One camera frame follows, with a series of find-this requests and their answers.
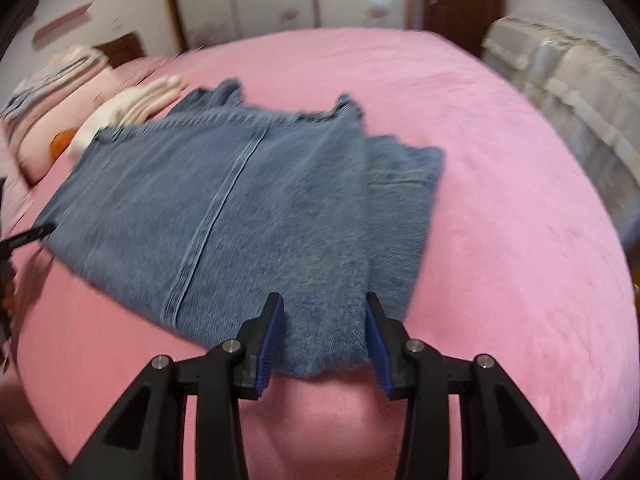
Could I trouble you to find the brown wooden door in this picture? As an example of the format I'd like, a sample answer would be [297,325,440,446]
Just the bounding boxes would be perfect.
[422,0,507,56]

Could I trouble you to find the dark wooden headboard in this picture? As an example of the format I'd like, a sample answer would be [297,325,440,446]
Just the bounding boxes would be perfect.
[95,32,147,69]

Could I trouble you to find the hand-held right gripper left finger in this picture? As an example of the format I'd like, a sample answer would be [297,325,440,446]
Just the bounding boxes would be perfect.
[72,291,286,480]

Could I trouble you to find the sofa with cream lace cover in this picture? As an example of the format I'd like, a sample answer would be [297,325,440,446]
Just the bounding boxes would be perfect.
[480,0,640,256]

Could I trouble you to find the blue denim jeans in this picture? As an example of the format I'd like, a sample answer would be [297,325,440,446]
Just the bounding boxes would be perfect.
[42,77,446,379]

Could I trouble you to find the pink pillow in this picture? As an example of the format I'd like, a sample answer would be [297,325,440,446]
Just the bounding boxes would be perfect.
[5,67,121,184]

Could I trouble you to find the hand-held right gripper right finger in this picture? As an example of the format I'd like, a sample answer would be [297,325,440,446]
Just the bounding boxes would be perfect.
[365,291,568,480]

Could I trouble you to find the striped folded blanket stack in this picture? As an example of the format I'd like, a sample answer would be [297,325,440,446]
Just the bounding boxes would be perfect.
[2,45,109,116]

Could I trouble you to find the cream folded cloth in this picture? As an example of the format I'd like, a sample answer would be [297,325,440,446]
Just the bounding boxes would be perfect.
[67,75,189,161]

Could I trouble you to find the pink plush bed blanket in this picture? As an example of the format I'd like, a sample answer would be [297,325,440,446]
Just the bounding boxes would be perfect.
[0,27,637,480]

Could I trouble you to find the pink wall shelf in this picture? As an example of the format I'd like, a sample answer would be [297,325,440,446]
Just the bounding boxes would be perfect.
[32,2,94,47]

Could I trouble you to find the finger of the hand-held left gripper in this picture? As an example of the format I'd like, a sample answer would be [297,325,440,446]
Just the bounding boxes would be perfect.
[0,224,57,261]

